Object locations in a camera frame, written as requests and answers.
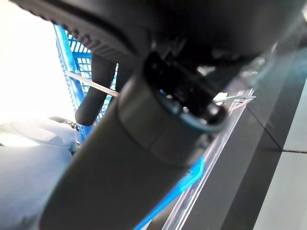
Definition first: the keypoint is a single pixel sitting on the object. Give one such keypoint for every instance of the silver left robot leg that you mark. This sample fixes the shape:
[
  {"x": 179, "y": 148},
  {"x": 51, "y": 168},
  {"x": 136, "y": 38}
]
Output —
[{"x": 26, "y": 172}]

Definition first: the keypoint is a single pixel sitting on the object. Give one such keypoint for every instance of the blue plastic shopping basket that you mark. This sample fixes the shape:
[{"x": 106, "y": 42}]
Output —
[{"x": 69, "y": 55}]

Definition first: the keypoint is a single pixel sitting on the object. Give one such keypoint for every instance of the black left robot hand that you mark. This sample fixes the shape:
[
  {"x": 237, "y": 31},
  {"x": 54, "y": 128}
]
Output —
[{"x": 120, "y": 155}]

